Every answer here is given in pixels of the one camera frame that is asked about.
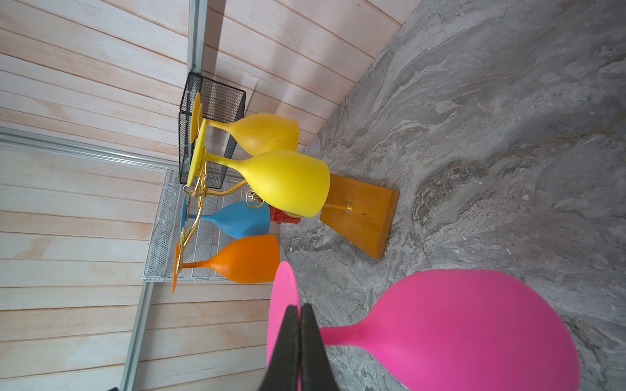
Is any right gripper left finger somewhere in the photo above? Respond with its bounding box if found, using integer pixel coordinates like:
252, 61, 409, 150
259, 306, 300, 391

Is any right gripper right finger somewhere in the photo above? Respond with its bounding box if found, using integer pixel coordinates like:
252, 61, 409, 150
300, 304, 339, 391

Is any pink wine glass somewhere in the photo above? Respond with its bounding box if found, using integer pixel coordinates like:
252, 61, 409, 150
267, 262, 581, 390

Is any light yellow wine glass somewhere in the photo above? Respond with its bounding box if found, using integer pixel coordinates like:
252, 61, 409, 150
186, 119, 330, 218

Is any orange wine glass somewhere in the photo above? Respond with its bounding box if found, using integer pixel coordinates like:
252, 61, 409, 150
172, 235, 280, 293

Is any blue wine glass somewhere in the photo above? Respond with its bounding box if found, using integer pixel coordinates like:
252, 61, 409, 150
201, 201, 271, 239

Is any gold wine glass rack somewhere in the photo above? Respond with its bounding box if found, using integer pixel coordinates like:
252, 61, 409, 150
186, 161, 399, 259

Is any dark yellow wine glass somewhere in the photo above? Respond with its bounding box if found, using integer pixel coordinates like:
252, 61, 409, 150
189, 93, 300, 156

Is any red pen cup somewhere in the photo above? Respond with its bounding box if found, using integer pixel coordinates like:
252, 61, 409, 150
269, 206, 301, 224

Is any white mesh wall organizer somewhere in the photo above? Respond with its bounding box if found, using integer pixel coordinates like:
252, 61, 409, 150
143, 169, 254, 283

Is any black mesh wall basket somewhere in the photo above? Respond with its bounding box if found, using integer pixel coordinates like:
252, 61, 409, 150
179, 72, 246, 185

